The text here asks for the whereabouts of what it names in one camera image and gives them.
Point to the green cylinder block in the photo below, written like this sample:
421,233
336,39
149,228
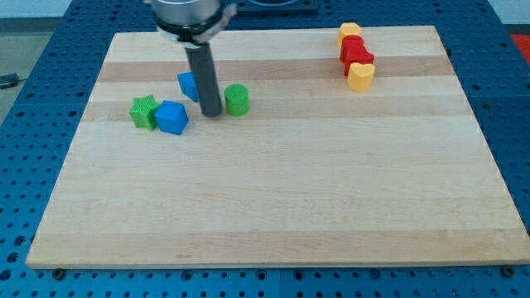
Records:
236,99

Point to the light wooden board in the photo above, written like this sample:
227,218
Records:
314,175

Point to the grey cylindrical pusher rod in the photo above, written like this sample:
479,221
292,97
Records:
202,68

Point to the blue block behind rod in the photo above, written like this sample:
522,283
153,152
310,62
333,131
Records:
187,85

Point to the red star-shaped block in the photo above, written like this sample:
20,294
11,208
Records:
355,54

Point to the red cylinder block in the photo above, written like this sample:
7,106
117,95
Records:
352,41

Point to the blue cube block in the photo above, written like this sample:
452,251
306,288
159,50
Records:
172,117

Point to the yellow hexagon block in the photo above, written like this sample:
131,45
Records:
347,29

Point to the yellow heart block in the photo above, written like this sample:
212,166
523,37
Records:
360,76

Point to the green star block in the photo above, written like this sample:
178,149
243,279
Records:
143,112

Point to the black device on floor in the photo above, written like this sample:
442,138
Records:
9,80

